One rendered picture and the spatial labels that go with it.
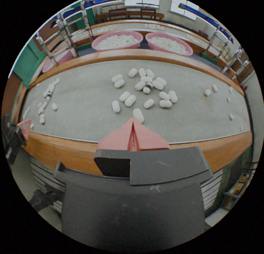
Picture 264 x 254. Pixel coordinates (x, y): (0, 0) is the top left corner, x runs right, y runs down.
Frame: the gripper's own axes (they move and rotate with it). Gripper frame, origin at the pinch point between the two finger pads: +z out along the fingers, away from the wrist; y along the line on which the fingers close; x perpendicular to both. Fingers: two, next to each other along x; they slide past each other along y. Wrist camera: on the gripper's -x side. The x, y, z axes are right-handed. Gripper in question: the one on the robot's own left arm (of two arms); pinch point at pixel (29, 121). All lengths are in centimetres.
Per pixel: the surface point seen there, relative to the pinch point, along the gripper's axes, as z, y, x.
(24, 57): 22, 46, -44
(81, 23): 218, 106, -162
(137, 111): 7.3, -39.2, 1.5
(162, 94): 11.7, -46.0, -1.7
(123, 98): 10.4, -35.4, -0.7
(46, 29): 47, 46, -75
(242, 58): 178, -460, -179
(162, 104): 9.4, -45.8, 0.4
